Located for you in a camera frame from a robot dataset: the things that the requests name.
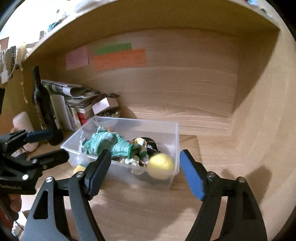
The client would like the green knitted cloth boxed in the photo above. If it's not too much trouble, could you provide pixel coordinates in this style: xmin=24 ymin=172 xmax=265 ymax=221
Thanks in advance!
xmin=79 ymin=126 xmax=133 ymax=158

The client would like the yellow soft ball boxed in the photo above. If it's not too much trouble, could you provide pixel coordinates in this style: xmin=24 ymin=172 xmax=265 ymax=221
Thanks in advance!
xmin=147 ymin=153 xmax=175 ymax=181

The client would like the floral white cloth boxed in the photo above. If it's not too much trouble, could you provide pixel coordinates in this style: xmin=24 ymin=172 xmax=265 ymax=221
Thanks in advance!
xmin=119 ymin=137 xmax=149 ymax=166

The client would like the black cap white pattern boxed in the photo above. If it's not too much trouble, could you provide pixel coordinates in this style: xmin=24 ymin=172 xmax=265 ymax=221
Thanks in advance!
xmin=133 ymin=137 xmax=160 ymax=155

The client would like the orange red sleeve forearm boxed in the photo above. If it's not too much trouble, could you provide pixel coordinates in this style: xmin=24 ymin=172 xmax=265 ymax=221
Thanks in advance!
xmin=1 ymin=201 xmax=18 ymax=233

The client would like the person's left hand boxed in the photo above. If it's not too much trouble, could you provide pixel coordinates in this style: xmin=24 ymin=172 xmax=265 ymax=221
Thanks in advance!
xmin=9 ymin=194 xmax=22 ymax=213

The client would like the yellow sponge block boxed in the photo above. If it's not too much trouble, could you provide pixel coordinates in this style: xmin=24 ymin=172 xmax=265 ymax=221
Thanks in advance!
xmin=73 ymin=165 xmax=86 ymax=174

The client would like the dark wine bottle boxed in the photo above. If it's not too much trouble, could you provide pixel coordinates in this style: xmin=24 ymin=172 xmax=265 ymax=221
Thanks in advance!
xmin=32 ymin=66 xmax=64 ymax=146

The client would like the stack of newspapers and books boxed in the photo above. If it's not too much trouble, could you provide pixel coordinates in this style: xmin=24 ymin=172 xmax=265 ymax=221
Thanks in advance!
xmin=42 ymin=80 xmax=101 ymax=131

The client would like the small white cardboard box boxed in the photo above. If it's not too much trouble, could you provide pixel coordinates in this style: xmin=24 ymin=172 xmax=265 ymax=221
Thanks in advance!
xmin=92 ymin=97 xmax=119 ymax=115

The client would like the clear plastic storage bin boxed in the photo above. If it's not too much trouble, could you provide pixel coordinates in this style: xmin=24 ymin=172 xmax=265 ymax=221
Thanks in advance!
xmin=61 ymin=116 xmax=179 ymax=190

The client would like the pink sticky note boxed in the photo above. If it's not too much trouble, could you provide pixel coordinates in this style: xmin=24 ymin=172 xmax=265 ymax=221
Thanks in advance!
xmin=65 ymin=46 xmax=89 ymax=71

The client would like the green sticky note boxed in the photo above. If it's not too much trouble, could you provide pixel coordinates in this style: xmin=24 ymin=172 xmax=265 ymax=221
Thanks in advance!
xmin=93 ymin=42 xmax=132 ymax=56

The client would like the orange sticky note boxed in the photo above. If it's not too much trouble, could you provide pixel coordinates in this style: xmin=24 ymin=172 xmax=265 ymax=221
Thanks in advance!
xmin=93 ymin=49 xmax=147 ymax=71

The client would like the cream mug with handle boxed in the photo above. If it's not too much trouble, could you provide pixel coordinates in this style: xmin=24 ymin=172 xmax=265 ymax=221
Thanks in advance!
xmin=11 ymin=111 xmax=39 ymax=152

